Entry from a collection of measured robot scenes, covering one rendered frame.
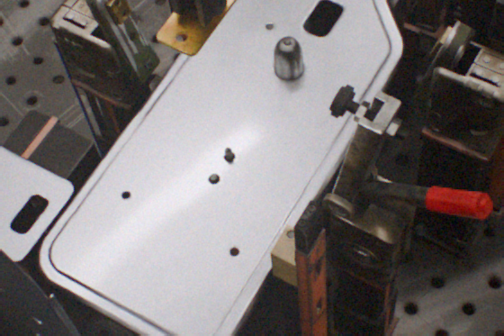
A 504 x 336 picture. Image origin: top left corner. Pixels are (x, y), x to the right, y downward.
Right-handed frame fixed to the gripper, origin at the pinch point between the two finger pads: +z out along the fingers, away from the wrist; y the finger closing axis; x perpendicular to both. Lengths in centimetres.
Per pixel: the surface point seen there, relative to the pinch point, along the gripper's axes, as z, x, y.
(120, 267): 27.5, 15.4, 3.2
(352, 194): 18.6, 1.6, -15.0
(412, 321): 58, -4, -21
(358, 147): 9.7, 1.6, -15.4
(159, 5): 58, -31, 34
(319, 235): 12.1, 9.1, -15.9
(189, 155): 27.5, 1.6, 3.9
